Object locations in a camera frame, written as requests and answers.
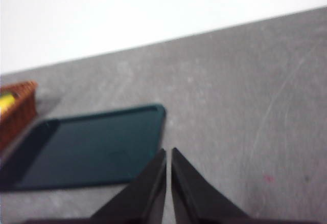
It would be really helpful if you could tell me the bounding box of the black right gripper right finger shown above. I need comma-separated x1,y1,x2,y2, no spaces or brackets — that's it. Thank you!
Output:
170,147,251,224

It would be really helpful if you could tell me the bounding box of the brown wicker basket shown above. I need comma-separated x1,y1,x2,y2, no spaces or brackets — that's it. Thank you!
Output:
0,80,39,153

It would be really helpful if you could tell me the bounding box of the yellow banana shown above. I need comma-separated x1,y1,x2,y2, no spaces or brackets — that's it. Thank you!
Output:
0,93,16,119

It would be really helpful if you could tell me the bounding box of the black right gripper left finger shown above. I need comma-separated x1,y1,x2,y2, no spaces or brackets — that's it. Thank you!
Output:
89,148,167,224

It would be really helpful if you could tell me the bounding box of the dark rectangular tray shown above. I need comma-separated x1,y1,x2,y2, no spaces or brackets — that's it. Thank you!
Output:
0,103,167,192

